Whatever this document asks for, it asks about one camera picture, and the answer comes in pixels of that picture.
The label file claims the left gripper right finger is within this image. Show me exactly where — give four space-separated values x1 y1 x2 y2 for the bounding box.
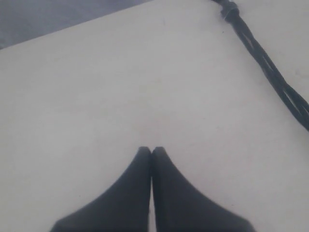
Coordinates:
151 147 255 232

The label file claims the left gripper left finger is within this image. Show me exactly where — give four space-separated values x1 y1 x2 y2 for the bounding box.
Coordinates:
51 147 151 232

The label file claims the black cable bundle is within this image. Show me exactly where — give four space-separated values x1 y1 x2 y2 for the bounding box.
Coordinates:
212 0 309 132

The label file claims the grey backdrop cloth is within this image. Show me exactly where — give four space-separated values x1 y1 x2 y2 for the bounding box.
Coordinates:
0 0 126 50

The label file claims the grey metal cable clamp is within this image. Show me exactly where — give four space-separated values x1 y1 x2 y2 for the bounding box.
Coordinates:
221 1 239 22

